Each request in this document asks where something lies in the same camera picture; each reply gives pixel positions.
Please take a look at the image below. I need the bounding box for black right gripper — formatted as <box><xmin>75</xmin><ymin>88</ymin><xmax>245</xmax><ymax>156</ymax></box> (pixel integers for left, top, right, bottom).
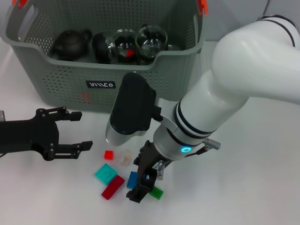
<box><xmin>126</xmin><ymin>139</ymin><xmax>169</xmax><ymax>204</ymax></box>

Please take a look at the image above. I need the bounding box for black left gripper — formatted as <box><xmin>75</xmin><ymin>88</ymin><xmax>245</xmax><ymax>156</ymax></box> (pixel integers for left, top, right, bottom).
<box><xmin>0</xmin><ymin>106</ymin><xmax>94</xmax><ymax>162</ymax></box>

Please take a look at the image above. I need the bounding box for blue square block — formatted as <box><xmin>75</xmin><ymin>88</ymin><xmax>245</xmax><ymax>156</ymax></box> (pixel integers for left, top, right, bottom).
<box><xmin>126</xmin><ymin>171</ymin><xmax>150</xmax><ymax>189</ymax></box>

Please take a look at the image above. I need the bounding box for glass teacup black sleeve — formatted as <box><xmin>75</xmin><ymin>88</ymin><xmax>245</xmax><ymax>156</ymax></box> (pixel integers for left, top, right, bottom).
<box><xmin>91</xmin><ymin>32</ymin><xmax>116</xmax><ymax>64</ymax></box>
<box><xmin>135</xmin><ymin>25</ymin><xmax>169</xmax><ymax>59</ymax></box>
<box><xmin>137</xmin><ymin>44</ymin><xmax>174</xmax><ymax>66</ymax></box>
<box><xmin>112</xmin><ymin>28</ymin><xmax>138</xmax><ymax>66</ymax></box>

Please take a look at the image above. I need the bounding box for clear white plastic block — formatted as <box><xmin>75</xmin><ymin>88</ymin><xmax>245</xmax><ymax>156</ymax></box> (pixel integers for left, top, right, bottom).
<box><xmin>117</xmin><ymin>149</ymin><xmax>131</xmax><ymax>166</ymax></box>

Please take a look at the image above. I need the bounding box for flat green rectangular block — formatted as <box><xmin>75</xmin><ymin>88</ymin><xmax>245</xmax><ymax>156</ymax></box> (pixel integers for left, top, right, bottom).
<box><xmin>148</xmin><ymin>186</ymin><xmax>164</xmax><ymax>200</ymax></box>

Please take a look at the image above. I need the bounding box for dark red rectangular block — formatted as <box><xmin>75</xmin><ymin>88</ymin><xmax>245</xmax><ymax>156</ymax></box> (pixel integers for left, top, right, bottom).
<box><xmin>100</xmin><ymin>175</ymin><xmax>125</xmax><ymax>200</ymax></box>

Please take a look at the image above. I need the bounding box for teal square flat block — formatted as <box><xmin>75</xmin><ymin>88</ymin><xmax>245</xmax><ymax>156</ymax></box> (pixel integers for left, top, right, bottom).
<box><xmin>94</xmin><ymin>163</ymin><xmax>118</xmax><ymax>187</ymax></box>

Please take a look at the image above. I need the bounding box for grey-green perforated storage bin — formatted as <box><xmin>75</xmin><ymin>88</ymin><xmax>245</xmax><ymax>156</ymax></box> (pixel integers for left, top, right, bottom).
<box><xmin>0</xmin><ymin>0</ymin><xmax>208</xmax><ymax>115</ymax></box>

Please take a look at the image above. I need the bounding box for black clay teapot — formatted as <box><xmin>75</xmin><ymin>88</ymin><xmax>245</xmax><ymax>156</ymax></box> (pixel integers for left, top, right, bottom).
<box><xmin>51</xmin><ymin>29</ymin><xmax>92</xmax><ymax>62</ymax></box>

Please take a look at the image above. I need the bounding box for ribbed silver cable plug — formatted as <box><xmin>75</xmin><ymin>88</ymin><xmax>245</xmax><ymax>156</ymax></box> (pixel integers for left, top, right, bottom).
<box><xmin>203</xmin><ymin>138</ymin><xmax>221</xmax><ymax>150</ymax></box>

